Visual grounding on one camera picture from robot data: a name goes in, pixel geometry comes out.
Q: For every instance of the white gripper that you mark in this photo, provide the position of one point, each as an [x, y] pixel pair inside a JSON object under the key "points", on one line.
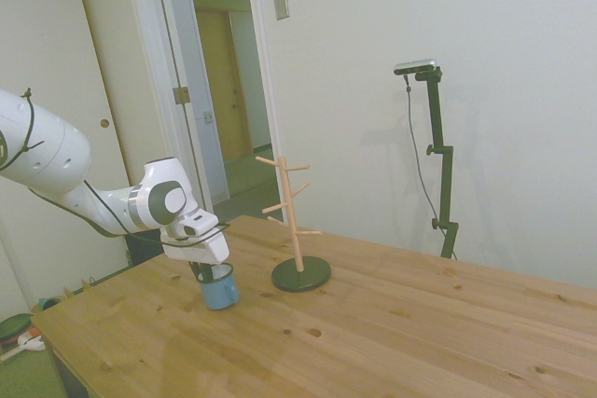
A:
{"points": [[196, 251]]}

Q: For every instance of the blue enamel mug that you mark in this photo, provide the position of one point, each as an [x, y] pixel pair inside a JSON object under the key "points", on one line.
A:
{"points": [[219, 295]]}

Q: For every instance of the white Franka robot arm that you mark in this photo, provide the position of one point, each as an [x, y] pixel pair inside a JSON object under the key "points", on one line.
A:
{"points": [[46, 151]]}

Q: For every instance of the wooden mug tree black base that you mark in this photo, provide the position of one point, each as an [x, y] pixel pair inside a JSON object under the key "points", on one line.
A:
{"points": [[301, 279]]}

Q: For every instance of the black box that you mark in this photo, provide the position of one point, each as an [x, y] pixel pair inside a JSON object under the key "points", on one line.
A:
{"points": [[140, 256]]}

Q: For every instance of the teal floor object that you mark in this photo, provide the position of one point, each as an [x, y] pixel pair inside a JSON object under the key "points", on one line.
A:
{"points": [[46, 304]]}

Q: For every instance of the brass door latch plate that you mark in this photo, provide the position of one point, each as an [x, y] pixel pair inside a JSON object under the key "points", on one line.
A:
{"points": [[181, 95]]}

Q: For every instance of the wooden hallway door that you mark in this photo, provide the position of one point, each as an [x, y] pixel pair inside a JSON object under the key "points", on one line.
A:
{"points": [[219, 90]]}

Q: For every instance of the white orange floor object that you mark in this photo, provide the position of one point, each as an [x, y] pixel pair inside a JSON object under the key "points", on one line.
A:
{"points": [[32, 344]]}

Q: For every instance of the green floor object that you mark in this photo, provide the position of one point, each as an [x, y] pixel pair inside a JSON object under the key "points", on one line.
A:
{"points": [[14, 328]]}

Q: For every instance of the white door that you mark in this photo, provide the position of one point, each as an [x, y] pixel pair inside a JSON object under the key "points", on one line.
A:
{"points": [[121, 67]]}

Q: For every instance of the metal wall plate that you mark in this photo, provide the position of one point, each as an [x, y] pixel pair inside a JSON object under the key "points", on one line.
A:
{"points": [[280, 4]]}

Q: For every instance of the silver stereo camera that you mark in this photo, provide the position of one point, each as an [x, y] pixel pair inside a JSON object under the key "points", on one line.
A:
{"points": [[415, 67]]}

